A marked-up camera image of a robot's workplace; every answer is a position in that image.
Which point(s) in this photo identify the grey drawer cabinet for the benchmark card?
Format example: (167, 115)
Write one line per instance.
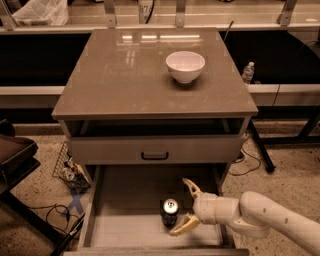
(121, 87)

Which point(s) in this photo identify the open grey middle drawer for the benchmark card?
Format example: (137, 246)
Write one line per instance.
(123, 214)

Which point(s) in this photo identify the closed grey top drawer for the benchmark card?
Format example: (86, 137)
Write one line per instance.
(127, 150)

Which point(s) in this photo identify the blue tape cross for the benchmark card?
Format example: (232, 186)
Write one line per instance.
(75, 203)

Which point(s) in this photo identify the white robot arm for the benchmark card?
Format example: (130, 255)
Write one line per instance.
(252, 215)

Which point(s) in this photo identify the white plastic bag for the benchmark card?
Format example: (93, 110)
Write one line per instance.
(42, 12)

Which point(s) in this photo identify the pepsi soda can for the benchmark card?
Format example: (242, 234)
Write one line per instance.
(169, 212)

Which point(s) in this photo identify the black table leg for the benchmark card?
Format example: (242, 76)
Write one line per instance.
(267, 160)

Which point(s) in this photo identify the dark chair at left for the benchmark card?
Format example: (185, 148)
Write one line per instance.
(16, 163)

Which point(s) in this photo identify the clear plastic water bottle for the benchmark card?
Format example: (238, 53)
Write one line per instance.
(248, 72)

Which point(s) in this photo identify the wire basket with items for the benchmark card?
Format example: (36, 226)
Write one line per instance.
(70, 173)

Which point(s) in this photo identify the white ceramic bowl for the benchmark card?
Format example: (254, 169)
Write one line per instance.
(185, 66)

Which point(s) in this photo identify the black drawer handle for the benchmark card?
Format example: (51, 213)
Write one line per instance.
(154, 156)

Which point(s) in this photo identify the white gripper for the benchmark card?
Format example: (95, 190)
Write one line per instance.
(204, 207)

